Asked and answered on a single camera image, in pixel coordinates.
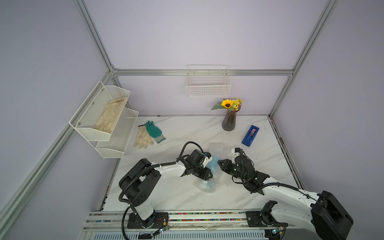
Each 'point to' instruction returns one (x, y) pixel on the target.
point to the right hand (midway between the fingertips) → (219, 163)
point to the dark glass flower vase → (229, 121)
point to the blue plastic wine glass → (209, 185)
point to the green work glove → (154, 132)
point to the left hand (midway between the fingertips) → (209, 176)
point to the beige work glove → (143, 138)
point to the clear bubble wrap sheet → (215, 149)
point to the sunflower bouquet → (233, 105)
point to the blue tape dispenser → (250, 135)
